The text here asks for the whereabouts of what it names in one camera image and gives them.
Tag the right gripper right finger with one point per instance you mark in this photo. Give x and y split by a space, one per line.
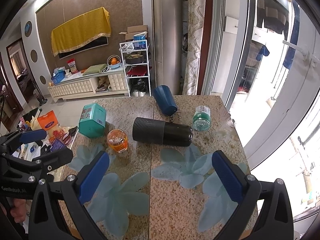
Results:
242 189

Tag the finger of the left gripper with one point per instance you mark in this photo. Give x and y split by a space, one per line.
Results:
54 160
17 138

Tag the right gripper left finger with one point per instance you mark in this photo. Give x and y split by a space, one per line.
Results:
79 189

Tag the blue cup yellow inside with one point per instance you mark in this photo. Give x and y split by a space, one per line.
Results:
165 100

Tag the person's left hand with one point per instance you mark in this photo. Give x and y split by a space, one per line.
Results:
18 210

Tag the purple box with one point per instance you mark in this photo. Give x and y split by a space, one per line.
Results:
56 145

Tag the orange shopping bag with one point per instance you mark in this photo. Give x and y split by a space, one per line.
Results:
50 124

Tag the teal hexagonal tin box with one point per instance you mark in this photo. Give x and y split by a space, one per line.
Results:
92 121

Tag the orange plastic jar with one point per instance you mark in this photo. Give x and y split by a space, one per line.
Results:
117 140

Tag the clear green glass jar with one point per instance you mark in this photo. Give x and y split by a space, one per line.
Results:
201 118

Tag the red snack bag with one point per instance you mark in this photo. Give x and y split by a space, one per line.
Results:
72 66

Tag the black carbon pattern tumbler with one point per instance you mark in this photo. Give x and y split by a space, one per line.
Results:
161 133

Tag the white tv cabinet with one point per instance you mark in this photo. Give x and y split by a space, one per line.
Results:
78 86

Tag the green cushion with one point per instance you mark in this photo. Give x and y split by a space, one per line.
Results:
95 69

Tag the fruit basket with oranges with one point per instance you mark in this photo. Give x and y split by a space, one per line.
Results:
113 62

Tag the white metal shelf rack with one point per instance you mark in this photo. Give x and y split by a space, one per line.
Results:
135 57

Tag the cardboard box on rack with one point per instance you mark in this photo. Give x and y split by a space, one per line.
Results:
133 30

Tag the silver standing air conditioner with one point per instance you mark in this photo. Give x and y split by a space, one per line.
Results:
167 38

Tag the patterned beige curtain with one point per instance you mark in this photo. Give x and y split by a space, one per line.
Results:
196 10

